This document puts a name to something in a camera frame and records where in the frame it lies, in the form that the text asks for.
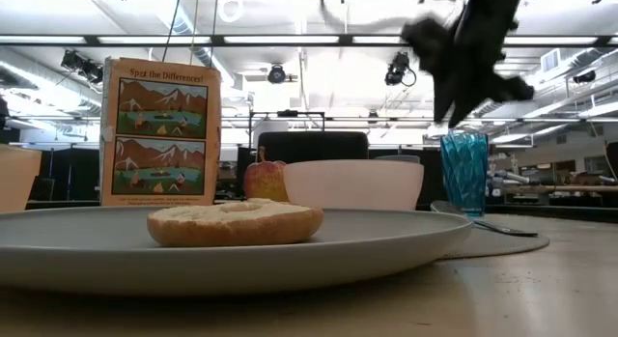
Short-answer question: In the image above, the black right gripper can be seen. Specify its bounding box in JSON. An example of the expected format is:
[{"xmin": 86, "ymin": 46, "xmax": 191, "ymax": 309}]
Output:
[{"xmin": 402, "ymin": 0, "xmax": 536, "ymax": 129}]

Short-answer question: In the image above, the teal glass tumbler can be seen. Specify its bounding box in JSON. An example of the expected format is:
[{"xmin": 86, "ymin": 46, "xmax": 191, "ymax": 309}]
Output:
[{"xmin": 439, "ymin": 131, "xmax": 490, "ymax": 218}]

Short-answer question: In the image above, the pink bowl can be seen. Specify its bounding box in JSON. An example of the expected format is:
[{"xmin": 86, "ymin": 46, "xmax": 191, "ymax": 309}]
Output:
[{"xmin": 283, "ymin": 158, "xmax": 426, "ymax": 212}]

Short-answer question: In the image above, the metal spoon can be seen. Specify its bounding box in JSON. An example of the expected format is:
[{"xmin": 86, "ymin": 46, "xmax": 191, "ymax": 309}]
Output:
[{"xmin": 429, "ymin": 200, "xmax": 540, "ymax": 239}]

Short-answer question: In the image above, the red apple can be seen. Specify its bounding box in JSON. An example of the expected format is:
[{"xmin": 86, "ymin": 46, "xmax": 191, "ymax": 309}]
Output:
[{"xmin": 242, "ymin": 146, "xmax": 290, "ymax": 205}]

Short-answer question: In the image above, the bagel half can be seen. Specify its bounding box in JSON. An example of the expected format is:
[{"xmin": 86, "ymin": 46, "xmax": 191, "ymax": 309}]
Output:
[{"xmin": 146, "ymin": 197, "xmax": 325, "ymax": 248}]

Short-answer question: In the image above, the grey ceramic plate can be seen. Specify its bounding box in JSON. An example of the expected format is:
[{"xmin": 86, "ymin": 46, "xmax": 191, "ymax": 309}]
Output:
[{"xmin": 0, "ymin": 205, "xmax": 476, "ymax": 297}]

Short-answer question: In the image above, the grey round placemat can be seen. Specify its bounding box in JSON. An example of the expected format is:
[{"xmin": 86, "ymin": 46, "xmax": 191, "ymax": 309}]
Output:
[{"xmin": 436, "ymin": 215, "xmax": 552, "ymax": 261}]

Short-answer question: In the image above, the orange cereal box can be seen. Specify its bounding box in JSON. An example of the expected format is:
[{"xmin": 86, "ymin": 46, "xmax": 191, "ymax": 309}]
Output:
[{"xmin": 98, "ymin": 56, "xmax": 222, "ymax": 209}]

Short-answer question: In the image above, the black ceiling spotlight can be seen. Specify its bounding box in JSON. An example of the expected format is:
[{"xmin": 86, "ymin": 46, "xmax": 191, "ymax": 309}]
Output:
[{"xmin": 60, "ymin": 49, "xmax": 104, "ymax": 85}]

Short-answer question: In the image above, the peach plastic cup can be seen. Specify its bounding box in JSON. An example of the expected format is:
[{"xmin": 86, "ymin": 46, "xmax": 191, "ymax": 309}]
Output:
[{"xmin": 0, "ymin": 143, "xmax": 42, "ymax": 214}]

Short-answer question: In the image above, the black ceiling camera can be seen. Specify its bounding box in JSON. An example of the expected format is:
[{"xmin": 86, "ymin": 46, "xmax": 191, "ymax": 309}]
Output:
[{"xmin": 384, "ymin": 50, "xmax": 418, "ymax": 88}]

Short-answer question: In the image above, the black overhead frame bar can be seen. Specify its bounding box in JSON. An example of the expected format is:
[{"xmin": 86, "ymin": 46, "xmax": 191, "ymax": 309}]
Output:
[{"xmin": 0, "ymin": 34, "xmax": 618, "ymax": 49}]

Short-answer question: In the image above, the white hanging ring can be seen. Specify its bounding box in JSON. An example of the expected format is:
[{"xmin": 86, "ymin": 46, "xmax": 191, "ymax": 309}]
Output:
[{"xmin": 216, "ymin": 0, "xmax": 245, "ymax": 24}]

